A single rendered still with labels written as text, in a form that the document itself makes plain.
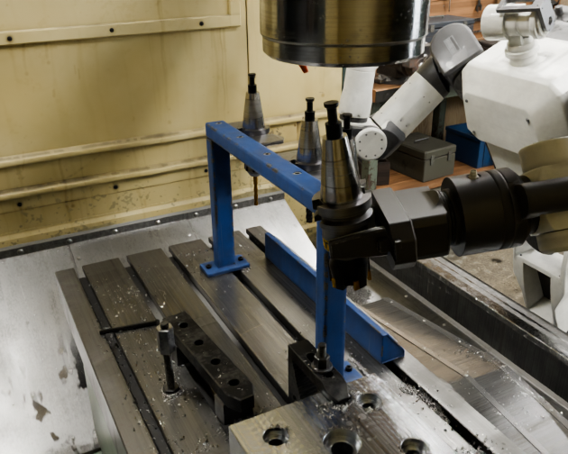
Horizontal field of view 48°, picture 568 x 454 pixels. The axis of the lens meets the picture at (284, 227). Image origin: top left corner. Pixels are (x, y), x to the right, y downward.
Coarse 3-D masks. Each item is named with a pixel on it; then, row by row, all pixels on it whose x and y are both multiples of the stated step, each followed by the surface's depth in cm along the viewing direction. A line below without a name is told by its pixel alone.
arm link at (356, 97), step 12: (348, 72) 140; (360, 72) 139; (372, 72) 140; (348, 84) 141; (360, 84) 140; (372, 84) 142; (348, 96) 141; (360, 96) 141; (348, 108) 142; (360, 108) 142; (360, 120) 143
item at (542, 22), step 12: (504, 0) 117; (516, 0) 115; (528, 0) 114; (540, 0) 112; (504, 12) 116; (516, 12) 114; (540, 12) 111; (552, 12) 114; (540, 24) 113; (552, 24) 115; (540, 36) 115
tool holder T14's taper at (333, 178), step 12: (324, 144) 64; (336, 144) 63; (348, 144) 64; (324, 156) 64; (336, 156) 64; (348, 156) 64; (324, 168) 65; (336, 168) 64; (348, 168) 64; (324, 180) 65; (336, 180) 64; (348, 180) 65; (324, 192) 66; (336, 192) 65; (348, 192) 65; (360, 192) 66; (336, 204) 65
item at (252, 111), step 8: (248, 96) 120; (256, 96) 120; (248, 104) 120; (256, 104) 120; (248, 112) 121; (256, 112) 121; (248, 120) 121; (256, 120) 121; (248, 128) 122; (256, 128) 122
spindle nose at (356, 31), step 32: (288, 0) 54; (320, 0) 53; (352, 0) 52; (384, 0) 53; (416, 0) 55; (288, 32) 55; (320, 32) 54; (352, 32) 54; (384, 32) 54; (416, 32) 56; (320, 64) 55; (352, 64) 55; (384, 64) 56
